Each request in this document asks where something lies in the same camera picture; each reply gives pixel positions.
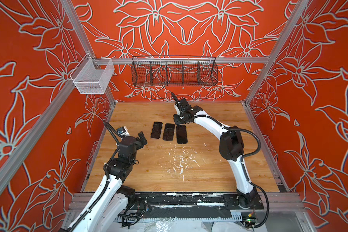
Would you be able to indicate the grey cable duct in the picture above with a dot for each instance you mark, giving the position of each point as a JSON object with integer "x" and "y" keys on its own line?
{"x": 234, "y": 217}

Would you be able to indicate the black wire basket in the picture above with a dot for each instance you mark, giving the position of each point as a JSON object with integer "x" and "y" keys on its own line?
{"x": 174, "y": 71}

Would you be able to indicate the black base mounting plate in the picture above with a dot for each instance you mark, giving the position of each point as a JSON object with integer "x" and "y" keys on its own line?
{"x": 191, "y": 199}

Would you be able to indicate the black smartphone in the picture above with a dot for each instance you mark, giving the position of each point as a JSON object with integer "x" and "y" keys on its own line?
{"x": 169, "y": 130}
{"x": 181, "y": 134}
{"x": 156, "y": 130}

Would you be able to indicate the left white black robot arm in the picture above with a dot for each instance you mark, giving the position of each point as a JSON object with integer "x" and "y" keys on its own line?
{"x": 113, "y": 200}

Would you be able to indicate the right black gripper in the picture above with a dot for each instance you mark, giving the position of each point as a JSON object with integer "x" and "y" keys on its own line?
{"x": 176, "y": 121}

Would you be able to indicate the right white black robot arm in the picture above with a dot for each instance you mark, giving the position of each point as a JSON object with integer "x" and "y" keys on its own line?
{"x": 231, "y": 145}

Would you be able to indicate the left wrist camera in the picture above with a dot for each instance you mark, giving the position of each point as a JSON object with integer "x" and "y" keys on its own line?
{"x": 122, "y": 131}

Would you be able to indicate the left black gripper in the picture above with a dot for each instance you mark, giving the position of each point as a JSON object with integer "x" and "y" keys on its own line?
{"x": 140, "y": 144}

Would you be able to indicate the clear plastic bin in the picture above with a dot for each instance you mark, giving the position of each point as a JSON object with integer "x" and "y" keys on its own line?
{"x": 92, "y": 76}

